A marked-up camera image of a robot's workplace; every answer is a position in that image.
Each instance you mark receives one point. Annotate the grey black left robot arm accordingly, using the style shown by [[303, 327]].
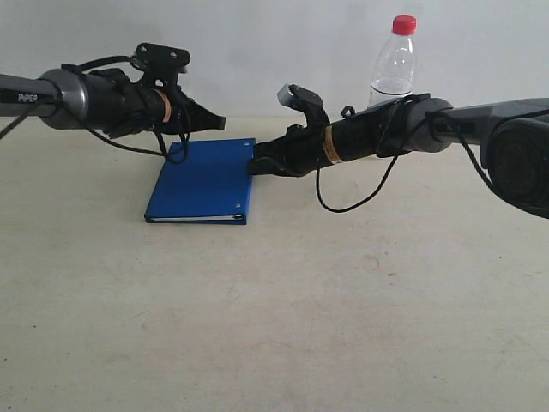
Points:
[[105, 100]]

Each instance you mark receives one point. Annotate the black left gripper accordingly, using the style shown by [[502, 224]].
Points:
[[163, 110]]

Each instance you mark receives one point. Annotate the clear water bottle red cap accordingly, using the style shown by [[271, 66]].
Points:
[[393, 72]]

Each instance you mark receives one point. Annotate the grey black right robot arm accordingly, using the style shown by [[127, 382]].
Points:
[[512, 137]]

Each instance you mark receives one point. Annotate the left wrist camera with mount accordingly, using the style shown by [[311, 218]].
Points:
[[160, 63]]

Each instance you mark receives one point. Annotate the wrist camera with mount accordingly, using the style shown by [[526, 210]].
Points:
[[160, 63], [303, 100]]

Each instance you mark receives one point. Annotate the blue ring binder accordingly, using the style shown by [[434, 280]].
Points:
[[211, 186]]

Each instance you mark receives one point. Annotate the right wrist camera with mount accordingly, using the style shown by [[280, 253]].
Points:
[[303, 100]]

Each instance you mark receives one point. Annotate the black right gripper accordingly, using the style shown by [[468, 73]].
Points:
[[295, 154]]

